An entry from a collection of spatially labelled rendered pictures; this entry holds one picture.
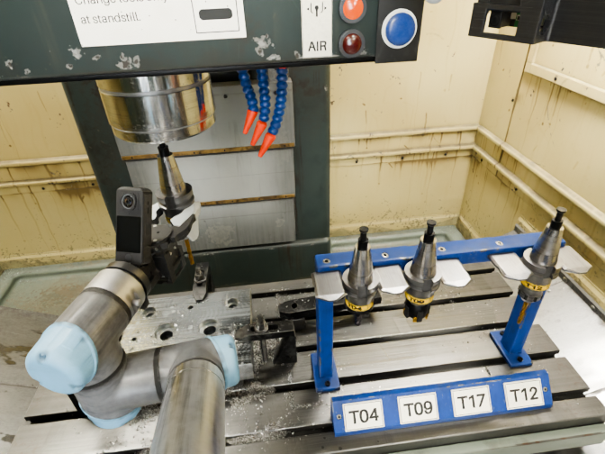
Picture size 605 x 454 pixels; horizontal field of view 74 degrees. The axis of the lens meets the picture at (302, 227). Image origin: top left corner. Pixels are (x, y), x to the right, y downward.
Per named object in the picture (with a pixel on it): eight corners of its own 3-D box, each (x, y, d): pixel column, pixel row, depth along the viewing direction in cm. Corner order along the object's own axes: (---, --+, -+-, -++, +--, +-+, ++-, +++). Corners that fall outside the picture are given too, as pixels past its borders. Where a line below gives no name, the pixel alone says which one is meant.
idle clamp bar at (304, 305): (379, 315, 105) (381, 297, 101) (282, 333, 102) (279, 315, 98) (373, 302, 109) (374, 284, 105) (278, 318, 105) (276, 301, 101)
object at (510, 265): (537, 279, 70) (537, 276, 69) (507, 283, 69) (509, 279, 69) (514, 255, 75) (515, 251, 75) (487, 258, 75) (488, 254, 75)
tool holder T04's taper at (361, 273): (372, 268, 71) (374, 237, 67) (375, 286, 67) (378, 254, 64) (347, 269, 71) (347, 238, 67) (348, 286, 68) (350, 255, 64)
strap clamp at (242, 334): (297, 362, 94) (293, 317, 86) (240, 368, 93) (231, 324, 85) (295, 350, 97) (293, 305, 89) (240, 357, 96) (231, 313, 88)
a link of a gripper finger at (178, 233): (181, 218, 71) (147, 246, 65) (179, 209, 70) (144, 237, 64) (203, 223, 69) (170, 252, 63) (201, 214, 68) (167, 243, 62)
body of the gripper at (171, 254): (149, 258, 72) (111, 307, 62) (136, 217, 67) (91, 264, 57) (189, 261, 70) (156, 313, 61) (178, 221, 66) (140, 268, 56)
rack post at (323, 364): (340, 390, 88) (343, 289, 71) (316, 393, 87) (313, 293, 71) (332, 352, 96) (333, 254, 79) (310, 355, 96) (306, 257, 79)
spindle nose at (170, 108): (224, 107, 70) (213, 31, 64) (207, 143, 57) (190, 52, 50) (133, 110, 71) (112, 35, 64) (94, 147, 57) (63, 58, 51)
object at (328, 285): (348, 301, 67) (348, 297, 67) (317, 304, 67) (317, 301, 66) (340, 273, 73) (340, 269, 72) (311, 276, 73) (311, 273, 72)
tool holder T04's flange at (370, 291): (375, 276, 73) (376, 265, 72) (381, 300, 68) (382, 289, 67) (340, 276, 73) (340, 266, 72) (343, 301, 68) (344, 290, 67)
